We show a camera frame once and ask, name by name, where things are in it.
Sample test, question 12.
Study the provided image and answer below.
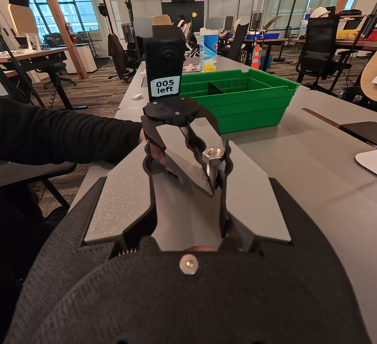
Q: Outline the green plastic bin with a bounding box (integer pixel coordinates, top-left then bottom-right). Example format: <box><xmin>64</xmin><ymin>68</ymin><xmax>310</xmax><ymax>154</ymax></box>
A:
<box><xmin>178</xmin><ymin>68</ymin><xmax>301</xmax><ymax>134</ymax></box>

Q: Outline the white hard hat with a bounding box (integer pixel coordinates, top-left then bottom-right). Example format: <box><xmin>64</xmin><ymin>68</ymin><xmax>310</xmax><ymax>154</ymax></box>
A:
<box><xmin>309</xmin><ymin>6</ymin><xmax>332</xmax><ymax>19</ymax></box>

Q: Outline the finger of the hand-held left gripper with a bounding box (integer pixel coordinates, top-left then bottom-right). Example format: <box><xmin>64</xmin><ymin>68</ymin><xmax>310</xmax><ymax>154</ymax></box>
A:
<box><xmin>185</xmin><ymin>116</ymin><xmax>224</xmax><ymax>174</ymax></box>
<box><xmin>156</xmin><ymin>124</ymin><xmax>215</xmax><ymax>198</ymax></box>

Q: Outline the black legged standing desk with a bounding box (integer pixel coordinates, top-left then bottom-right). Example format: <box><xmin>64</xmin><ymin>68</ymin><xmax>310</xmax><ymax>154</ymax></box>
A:
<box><xmin>0</xmin><ymin>46</ymin><xmax>89</xmax><ymax>111</ymax></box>

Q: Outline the person's left forearm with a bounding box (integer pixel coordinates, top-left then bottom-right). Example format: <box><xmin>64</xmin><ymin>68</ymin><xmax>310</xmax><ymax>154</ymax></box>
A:
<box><xmin>0</xmin><ymin>97</ymin><xmax>143</xmax><ymax>166</ymax></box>

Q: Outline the black wall screen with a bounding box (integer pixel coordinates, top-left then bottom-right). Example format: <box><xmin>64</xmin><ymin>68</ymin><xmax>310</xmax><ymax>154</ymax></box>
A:
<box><xmin>161</xmin><ymin>0</ymin><xmax>205</xmax><ymax>28</ymax></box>

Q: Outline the brown jacket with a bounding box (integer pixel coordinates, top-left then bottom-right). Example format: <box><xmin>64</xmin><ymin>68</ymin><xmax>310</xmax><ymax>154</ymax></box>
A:
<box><xmin>107</xmin><ymin>33</ymin><xmax>128</xmax><ymax>80</ymax></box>

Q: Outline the person's left hand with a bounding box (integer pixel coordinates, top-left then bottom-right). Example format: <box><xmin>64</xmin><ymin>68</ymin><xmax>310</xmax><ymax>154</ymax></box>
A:
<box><xmin>138</xmin><ymin>129</ymin><xmax>178</xmax><ymax>176</ymax></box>

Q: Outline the black mesh office chair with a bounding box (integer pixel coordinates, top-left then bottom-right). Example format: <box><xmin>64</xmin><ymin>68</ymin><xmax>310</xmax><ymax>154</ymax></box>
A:
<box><xmin>295</xmin><ymin>15</ymin><xmax>351</xmax><ymax>95</ymax></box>

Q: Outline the wipes canister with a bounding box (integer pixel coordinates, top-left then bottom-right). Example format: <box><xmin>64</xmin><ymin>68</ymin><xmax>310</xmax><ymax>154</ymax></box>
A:
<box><xmin>200</xmin><ymin>27</ymin><xmax>219</xmax><ymax>73</ymax></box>

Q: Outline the orange traffic cone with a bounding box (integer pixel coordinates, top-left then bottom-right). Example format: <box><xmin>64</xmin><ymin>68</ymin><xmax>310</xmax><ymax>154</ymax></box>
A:
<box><xmin>250</xmin><ymin>45</ymin><xmax>261</xmax><ymax>70</ymax></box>

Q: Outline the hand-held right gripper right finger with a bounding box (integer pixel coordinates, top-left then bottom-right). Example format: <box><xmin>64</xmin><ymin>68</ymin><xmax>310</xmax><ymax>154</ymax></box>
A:
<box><xmin>219</xmin><ymin>140</ymin><xmax>292</xmax><ymax>253</ymax></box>

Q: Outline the steel bolt with nut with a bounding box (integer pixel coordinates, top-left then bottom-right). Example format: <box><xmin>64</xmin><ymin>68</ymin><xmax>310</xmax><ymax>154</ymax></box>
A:
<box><xmin>202</xmin><ymin>147</ymin><xmax>225</xmax><ymax>166</ymax></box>

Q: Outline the black flat desk plate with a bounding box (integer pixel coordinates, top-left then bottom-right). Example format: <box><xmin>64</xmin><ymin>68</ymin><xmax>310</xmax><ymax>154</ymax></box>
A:
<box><xmin>339</xmin><ymin>121</ymin><xmax>377</xmax><ymax>146</ymax></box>

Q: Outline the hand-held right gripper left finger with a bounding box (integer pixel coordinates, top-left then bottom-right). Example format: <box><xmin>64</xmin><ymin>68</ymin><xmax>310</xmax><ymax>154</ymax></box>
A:
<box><xmin>84</xmin><ymin>140</ymin><xmax>157</xmax><ymax>250</ymax></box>

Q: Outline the person's black clothed body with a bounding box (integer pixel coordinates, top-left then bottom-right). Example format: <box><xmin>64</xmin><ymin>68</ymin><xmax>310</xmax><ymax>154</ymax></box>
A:
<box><xmin>0</xmin><ymin>185</ymin><xmax>70</xmax><ymax>344</ymax></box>

